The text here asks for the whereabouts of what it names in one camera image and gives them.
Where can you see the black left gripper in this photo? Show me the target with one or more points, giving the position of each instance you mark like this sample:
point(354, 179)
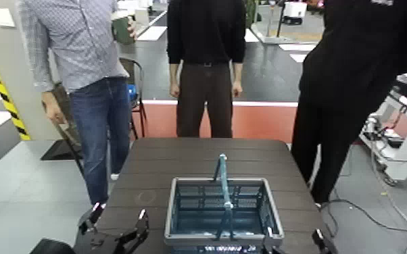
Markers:
point(97, 244)

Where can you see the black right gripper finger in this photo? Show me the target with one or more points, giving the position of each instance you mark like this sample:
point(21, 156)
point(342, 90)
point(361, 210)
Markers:
point(270, 244)
point(323, 244)

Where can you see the grey blue plastic crate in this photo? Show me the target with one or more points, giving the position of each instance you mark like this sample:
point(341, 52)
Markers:
point(221, 239)

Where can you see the blue item on chair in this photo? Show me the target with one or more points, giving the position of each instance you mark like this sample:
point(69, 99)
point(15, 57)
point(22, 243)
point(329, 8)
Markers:
point(132, 94)

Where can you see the person in brown trousers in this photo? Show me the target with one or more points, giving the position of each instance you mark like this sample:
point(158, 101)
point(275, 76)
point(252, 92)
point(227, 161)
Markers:
point(205, 88)

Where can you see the yellow black hazard stripe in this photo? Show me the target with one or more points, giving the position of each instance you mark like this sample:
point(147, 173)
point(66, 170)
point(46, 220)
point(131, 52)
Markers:
point(8, 103)

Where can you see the person in black clothes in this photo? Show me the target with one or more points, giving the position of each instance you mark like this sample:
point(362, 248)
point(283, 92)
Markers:
point(345, 78)

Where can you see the person in patterned shirt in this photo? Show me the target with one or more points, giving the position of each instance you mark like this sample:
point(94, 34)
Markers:
point(83, 42)

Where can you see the green paper cup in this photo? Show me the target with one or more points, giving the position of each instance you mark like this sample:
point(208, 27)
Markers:
point(122, 30)

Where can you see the green plant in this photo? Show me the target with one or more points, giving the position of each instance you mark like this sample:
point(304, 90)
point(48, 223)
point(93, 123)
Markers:
point(251, 12)

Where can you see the white mobile robot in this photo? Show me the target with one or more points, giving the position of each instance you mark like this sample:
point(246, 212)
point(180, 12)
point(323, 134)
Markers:
point(294, 10)

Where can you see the dark frame stool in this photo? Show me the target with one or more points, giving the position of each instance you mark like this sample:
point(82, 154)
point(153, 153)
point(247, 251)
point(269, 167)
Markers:
point(69, 142)

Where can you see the white wall plate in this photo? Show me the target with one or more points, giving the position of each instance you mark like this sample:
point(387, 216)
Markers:
point(3, 17)

